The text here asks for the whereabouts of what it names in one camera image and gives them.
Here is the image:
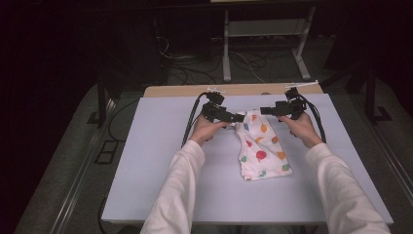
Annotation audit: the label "black floor cable loop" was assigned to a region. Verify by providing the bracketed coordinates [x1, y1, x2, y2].
[107, 98, 141, 142]

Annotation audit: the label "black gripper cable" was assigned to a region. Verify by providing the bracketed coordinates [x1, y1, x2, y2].
[181, 91, 209, 147]
[299, 93, 327, 144]

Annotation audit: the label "tangle of floor cables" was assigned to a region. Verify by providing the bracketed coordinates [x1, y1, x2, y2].
[155, 34, 271, 86]

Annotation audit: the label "black metal stand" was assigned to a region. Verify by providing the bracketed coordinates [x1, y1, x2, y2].
[362, 63, 393, 125]
[86, 77, 114, 129]

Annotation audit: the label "person's left hand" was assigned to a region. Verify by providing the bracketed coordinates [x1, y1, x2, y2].
[189, 113, 230, 147]

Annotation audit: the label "person's right hand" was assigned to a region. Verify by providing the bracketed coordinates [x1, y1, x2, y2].
[278, 111, 324, 150]

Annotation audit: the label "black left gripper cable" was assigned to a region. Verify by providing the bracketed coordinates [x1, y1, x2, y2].
[181, 91, 209, 147]

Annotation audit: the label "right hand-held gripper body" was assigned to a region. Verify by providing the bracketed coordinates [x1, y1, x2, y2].
[274, 80, 320, 121]

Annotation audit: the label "black cable under table edge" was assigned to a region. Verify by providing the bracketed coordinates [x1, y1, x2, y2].
[96, 194, 110, 234]

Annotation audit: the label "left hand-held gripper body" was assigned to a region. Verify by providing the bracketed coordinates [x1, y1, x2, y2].
[200, 86, 234, 124]

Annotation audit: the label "white metal table frame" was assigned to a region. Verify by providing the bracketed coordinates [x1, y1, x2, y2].
[221, 5, 318, 83]

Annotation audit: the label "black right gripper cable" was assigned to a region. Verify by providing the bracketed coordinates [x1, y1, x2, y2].
[299, 93, 327, 144]

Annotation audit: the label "white fruit-print pants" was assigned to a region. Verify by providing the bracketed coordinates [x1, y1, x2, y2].
[234, 108, 293, 181]

